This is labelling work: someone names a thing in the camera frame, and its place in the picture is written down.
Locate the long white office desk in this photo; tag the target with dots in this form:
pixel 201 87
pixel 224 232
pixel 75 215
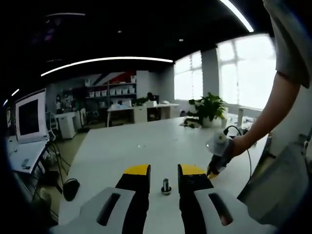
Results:
pixel 143 113

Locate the small green desk plant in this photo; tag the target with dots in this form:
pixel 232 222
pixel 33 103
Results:
pixel 141 101

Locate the large steel threaded stud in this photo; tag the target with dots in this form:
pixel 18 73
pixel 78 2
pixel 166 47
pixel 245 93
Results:
pixel 166 184

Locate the bright window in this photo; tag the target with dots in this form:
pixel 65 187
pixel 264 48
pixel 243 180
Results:
pixel 248 73

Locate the white laptop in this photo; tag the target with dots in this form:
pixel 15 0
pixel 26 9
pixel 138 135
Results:
pixel 29 117

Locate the long curved ceiling light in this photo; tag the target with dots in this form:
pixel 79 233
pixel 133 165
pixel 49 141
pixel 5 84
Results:
pixel 109 58

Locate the shelf with white bins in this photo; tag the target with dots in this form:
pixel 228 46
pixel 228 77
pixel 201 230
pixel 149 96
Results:
pixel 114 91

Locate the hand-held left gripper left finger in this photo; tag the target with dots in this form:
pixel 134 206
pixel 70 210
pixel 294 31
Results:
pixel 135 192

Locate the person's right hand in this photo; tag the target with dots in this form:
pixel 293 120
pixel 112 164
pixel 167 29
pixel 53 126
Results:
pixel 239 146

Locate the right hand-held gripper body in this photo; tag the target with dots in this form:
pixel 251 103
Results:
pixel 219 146

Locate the white cabinet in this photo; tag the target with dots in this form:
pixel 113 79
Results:
pixel 67 126

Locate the person's grey shirt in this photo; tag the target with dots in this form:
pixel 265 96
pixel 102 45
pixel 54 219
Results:
pixel 292 48

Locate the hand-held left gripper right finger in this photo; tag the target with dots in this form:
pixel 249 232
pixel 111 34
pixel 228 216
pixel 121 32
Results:
pixel 193 195

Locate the office chair by shelf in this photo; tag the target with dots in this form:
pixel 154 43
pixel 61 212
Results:
pixel 92 117

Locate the straight ceiling light strip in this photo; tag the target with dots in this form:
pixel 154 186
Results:
pixel 240 15

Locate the black dome-shaped object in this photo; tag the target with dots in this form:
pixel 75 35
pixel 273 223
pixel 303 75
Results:
pixel 71 190

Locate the short ceiling light strip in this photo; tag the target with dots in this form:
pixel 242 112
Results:
pixel 15 92

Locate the white mesh office chair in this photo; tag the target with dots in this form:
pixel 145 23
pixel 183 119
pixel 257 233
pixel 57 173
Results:
pixel 52 124

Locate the large green potted plant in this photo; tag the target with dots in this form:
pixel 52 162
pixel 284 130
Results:
pixel 207 107

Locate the grey mesh office chair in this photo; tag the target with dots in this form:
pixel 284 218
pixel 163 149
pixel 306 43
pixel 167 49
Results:
pixel 280 185

